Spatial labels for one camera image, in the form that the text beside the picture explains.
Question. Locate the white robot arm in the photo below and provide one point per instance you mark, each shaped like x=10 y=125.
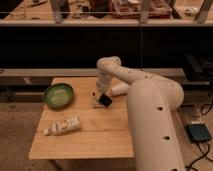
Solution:
x=150 y=100

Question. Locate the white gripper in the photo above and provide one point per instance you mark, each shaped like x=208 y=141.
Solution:
x=101 y=89

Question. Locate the white plastic bottle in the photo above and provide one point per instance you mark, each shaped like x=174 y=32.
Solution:
x=63 y=127

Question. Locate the white paper cup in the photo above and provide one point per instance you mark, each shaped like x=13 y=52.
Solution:
x=119 y=89

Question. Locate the green bowl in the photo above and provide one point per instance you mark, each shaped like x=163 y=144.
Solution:
x=58 y=95

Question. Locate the blue foot pedal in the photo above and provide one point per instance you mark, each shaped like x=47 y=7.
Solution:
x=198 y=133

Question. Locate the wooden table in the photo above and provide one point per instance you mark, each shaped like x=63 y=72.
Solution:
x=104 y=132

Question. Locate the white sponge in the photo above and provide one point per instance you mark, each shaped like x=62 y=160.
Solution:
x=96 y=103

